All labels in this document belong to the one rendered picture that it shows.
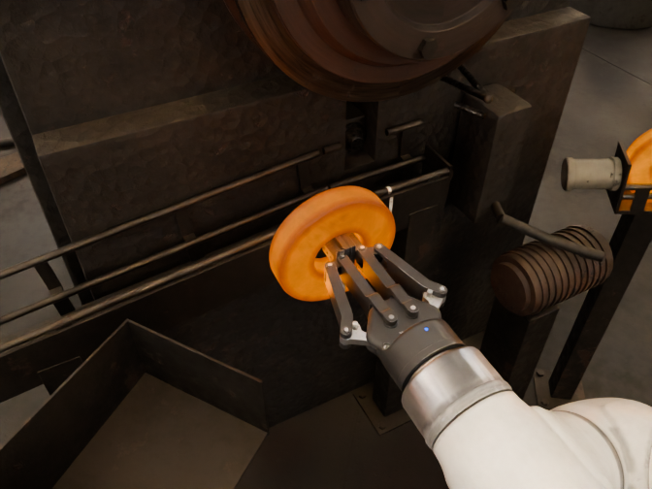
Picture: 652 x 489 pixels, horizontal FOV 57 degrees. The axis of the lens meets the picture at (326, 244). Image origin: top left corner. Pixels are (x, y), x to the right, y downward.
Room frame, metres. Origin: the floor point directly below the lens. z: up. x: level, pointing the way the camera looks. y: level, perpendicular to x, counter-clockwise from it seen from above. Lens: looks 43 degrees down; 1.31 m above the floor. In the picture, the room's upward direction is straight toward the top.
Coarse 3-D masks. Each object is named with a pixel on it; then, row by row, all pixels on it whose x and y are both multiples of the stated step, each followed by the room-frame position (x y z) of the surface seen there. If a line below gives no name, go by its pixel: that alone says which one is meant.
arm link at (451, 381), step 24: (432, 360) 0.32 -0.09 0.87; (456, 360) 0.31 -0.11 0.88; (480, 360) 0.32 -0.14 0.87; (408, 384) 0.31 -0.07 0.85; (432, 384) 0.30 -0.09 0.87; (456, 384) 0.29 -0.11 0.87; (480, 384) 0.29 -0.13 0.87; (504, 384) 0.30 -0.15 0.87; (408, 408) 0.29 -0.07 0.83; (432, 408) 0.28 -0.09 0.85; (456, 408) 0.27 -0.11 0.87; (432, 432) 0.26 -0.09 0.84
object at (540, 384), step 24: (624, 216) 0.87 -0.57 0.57; (648, 216) 0.83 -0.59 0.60; (624, 240) 0.84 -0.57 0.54; (648, 240) 0.83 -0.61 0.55; (624, 264) 0.83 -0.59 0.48; (600, 288) 0.84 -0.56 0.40; (624, 288) 0.83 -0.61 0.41; (600, 312) 0.83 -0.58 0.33; (576, 336) 0.84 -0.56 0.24; (600, 336) 0.83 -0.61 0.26; (576, 360) 0.83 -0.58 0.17; (552, 384) 0.85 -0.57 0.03; (576, 384) 0.83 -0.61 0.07
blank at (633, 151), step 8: (640, 136) 0.87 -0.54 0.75; (648, 136) 0.86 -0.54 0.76; (632, 144) 0.87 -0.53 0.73; (640, 144) 0.86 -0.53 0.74; (648, 144) 0.84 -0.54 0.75; (632, 152) 0.86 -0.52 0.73; (640, 152) 0.85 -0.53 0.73; (648, 152) 0.84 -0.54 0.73; (632, 160) 0.85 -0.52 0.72; (640, 160) 0.84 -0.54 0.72; (648, 160) 0.84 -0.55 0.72; (632, 168) 0.85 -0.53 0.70; (640, 168) 0.84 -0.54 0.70; (648, 168) 0.84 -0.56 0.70; (632, 176) 0.84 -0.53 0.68; (640, 176) 0.84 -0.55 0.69; (648, 176) 0.84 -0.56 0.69; (632, 192) 0.84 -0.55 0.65; (648, 200) 0.84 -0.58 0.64
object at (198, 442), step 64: (128, 320) 0.49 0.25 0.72; (64, 384) 0.39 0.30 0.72; (128, 384) 0.46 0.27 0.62; (192, 384) 0.45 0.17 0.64; (256, 384) 0.40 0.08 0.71; (0, 448) 0.31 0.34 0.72; (64, 448) 0.36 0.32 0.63; (128, 448) 0.38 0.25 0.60; (192, 448) 0.38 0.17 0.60; (256, 448) 0.38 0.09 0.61
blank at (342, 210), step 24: (336, 192) 0.52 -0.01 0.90; (360, 192) 0.53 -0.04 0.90; (288, 216) 0.50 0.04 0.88; (312, 216) 0.49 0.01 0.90; (336, 216) 0.49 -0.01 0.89; (360, 216) 0.51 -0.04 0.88; (384, 216) 0.52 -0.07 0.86; (288, 240) 0.47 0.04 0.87; (312, 240) 0.48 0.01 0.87; (360, 240) 0.52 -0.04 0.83; (384, 240) 0.53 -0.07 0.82; (288, 264) 0.47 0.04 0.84; (312, 264) 0.48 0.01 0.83; (288, 288) 0.47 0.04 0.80; (312, 288) 0.49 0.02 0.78
